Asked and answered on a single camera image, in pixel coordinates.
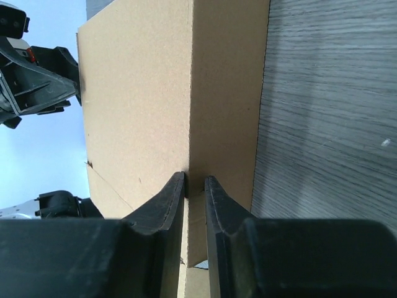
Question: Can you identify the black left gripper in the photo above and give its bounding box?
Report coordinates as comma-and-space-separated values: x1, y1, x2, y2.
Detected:
1, 1, 81, 128

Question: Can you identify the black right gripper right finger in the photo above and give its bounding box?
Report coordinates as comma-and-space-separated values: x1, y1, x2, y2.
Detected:
205, 176, 396, 297

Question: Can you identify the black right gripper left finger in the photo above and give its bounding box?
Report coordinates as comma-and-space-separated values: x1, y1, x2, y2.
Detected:
1, 172, 185, 297

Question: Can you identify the spare cardboard sheet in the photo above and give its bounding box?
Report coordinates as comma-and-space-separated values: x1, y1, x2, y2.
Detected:
77, 1, 269, 297

